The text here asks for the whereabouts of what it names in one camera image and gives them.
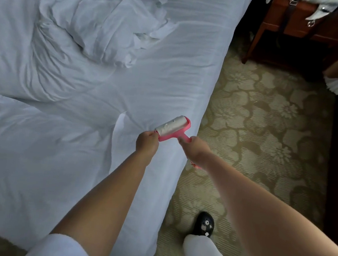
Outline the person's right hand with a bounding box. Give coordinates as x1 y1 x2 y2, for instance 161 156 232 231
174 134 215 171

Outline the person's left hand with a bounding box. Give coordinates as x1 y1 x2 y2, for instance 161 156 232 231
133 128 162 162

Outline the pink lint roller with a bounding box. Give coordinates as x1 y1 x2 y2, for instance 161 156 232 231
151 112 209 170

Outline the white bed sheet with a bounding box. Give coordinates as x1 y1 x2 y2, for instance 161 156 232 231
0 0 256 256

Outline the person's right forearm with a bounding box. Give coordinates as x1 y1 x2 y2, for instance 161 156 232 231
188 151 338 256

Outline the person's left forearm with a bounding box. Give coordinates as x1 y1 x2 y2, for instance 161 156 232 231
48 145 154 256

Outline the person's black right shoe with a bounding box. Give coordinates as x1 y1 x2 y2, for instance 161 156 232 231
191 210 217 239

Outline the person's white shirt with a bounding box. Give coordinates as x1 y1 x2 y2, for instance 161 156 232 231
24 230 99 256

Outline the dark wooden nightstand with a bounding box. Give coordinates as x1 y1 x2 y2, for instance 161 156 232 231
241 0 338 82

